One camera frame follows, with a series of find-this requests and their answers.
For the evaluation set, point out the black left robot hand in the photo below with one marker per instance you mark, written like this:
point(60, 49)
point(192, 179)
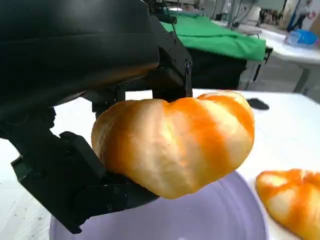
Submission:
point(75, 45)

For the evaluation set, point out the orange and white bread roll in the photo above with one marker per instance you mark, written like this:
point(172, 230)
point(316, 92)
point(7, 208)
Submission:
point(175, 145)
point(292, 197)

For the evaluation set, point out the green cloth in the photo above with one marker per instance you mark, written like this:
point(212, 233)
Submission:
point(212, 37)

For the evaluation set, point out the black table skirt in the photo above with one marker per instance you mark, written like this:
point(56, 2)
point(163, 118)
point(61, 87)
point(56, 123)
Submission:
point(215, 72)

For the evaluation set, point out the black table grommet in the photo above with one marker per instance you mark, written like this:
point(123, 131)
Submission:
point(258, 103)

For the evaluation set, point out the white background table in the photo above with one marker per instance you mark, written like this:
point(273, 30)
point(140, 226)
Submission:
point(287, 53)

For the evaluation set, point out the lilac plate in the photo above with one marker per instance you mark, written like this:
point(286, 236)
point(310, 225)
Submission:
point(200, 220)

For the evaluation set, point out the person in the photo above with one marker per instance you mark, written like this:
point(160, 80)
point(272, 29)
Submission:
point(298, 15)

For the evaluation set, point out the blue plastic bag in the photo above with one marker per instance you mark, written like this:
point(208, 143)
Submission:
point(303, 38)

